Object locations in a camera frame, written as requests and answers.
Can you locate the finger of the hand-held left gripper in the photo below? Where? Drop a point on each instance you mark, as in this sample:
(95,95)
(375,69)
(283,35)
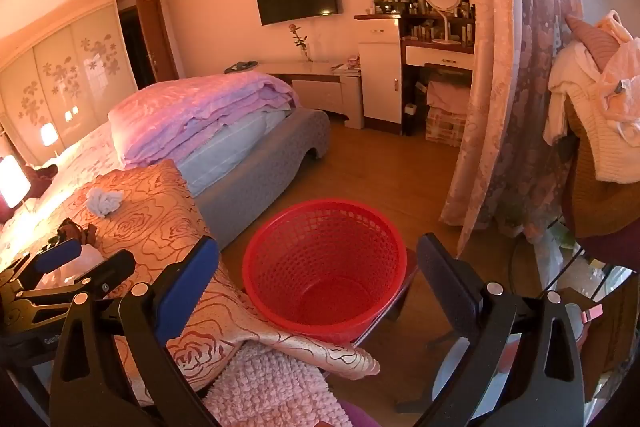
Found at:
(57,254)
(107,272)

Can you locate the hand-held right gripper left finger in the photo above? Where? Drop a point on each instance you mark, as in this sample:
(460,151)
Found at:
(192,282)

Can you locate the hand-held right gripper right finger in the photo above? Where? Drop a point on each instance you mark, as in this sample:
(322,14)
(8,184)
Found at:
(442,272)

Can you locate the white cloth item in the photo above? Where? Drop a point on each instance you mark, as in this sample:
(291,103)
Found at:
(87,256)

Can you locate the brown and black garment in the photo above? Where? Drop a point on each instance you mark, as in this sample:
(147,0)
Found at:
(75,229)

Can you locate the white tissue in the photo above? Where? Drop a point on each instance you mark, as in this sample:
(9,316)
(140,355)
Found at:
(104,203)

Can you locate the red plastic mesh basket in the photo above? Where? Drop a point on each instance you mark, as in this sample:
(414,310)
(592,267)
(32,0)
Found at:
(325,302)

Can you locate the rose patterned bedspread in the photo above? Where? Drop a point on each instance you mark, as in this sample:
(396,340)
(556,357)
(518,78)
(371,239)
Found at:
(145,207)

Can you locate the dark brown plush toy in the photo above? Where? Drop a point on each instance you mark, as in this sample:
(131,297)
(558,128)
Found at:
(37,173)

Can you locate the white shade table lamp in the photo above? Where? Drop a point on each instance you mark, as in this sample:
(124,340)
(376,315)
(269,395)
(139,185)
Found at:
(11,182)

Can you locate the pink floral bed sheet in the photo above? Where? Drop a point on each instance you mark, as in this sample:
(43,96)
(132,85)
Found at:
(80,152)

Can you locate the pink fluffy mat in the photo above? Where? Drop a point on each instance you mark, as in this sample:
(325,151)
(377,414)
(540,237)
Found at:
(270,387)

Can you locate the grey bed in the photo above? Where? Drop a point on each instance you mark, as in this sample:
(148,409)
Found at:
(260,167)

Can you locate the light blue folded blanket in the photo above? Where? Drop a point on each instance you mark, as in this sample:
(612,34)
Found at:
(225,147)

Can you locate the checked storage box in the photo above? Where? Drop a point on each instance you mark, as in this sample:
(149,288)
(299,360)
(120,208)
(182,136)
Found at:
(445,127)

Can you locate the small black bin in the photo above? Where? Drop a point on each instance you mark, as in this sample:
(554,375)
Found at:
(410,119)

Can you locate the brown hanging garment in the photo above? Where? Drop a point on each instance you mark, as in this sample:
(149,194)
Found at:
(600,212)

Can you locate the pink floral curtain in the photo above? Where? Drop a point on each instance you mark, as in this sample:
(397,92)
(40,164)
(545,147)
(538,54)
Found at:
(500,107)

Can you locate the pink folded quilt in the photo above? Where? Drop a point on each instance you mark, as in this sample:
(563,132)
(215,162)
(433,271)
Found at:
(200,107)

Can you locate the pink folded cloth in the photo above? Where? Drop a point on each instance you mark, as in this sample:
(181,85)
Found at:
(447,94)

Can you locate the flower patterned sliding wardrobe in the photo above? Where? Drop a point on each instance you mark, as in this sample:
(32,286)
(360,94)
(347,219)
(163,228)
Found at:
(75,57)

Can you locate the cream knit sweater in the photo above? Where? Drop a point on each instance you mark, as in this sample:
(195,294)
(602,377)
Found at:
(600,147)

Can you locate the white tall cabinet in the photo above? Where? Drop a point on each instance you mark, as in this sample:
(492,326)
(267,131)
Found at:
(380,77)

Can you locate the dark wood dressing table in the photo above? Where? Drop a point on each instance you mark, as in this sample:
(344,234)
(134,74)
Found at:
(437,56)

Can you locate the low white desk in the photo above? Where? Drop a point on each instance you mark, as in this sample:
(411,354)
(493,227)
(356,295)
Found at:
(320,92)

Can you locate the small dark tray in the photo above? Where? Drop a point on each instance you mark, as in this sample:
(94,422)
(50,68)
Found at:
(240,67)

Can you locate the pink small box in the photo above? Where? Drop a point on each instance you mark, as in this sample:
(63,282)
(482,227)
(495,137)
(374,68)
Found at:
(347,66)

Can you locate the brown wooden door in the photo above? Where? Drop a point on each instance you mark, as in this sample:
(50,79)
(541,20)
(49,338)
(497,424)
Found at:
(155,42)

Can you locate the pink plastic bag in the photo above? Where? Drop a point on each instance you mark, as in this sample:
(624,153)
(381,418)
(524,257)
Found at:
(620,77)

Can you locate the rose in glass vase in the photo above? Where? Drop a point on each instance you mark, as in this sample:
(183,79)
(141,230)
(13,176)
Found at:
(298,38)

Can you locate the pink knit hat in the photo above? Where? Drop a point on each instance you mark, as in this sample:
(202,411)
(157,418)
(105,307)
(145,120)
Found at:
(595,42)

